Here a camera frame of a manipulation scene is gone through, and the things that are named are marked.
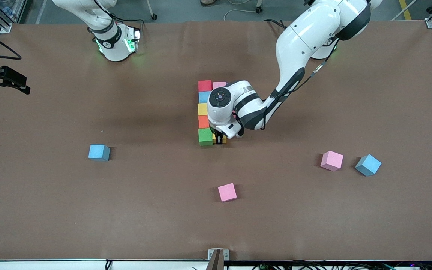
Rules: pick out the green foam cube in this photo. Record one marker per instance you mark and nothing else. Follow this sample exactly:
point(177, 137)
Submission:
point(205, 135)

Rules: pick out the grey metal bracket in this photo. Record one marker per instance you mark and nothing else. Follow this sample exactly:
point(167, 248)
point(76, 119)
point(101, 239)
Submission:
point(211, 255)

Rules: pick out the light blue foam cube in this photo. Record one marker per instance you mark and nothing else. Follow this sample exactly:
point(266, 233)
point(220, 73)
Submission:
point(98, 152)
point(203, 97)
point(368, 165)

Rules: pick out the pink foam cube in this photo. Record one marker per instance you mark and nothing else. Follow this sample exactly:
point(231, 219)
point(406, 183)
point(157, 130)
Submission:
point(219, 84)
point(332, 160)
point(227, 192)

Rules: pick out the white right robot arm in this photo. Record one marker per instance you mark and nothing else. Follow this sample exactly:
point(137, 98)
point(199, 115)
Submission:
point(114, 48)

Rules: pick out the yellow foam cube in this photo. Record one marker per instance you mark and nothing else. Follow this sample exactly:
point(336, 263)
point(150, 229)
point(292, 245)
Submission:
point(225, 140)
point(202, 108)

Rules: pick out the brown table cover sheet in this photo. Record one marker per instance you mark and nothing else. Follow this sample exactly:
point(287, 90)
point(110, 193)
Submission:
point(51, 206)

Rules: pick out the orange foam cube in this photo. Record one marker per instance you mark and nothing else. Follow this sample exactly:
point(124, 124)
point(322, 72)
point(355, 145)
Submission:
point(203, 121)

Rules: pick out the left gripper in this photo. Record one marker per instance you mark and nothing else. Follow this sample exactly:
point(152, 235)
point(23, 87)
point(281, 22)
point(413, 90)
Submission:
point(219, 140)

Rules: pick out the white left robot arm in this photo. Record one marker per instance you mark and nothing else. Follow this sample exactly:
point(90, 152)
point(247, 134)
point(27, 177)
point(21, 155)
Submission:
point(309, 33)

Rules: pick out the walking person's leg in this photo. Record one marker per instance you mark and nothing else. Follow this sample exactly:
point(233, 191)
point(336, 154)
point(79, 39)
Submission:
point(208, 2)

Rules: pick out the red foam cube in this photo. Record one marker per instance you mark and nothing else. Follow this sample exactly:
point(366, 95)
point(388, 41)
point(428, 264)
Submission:
point(205, 86)

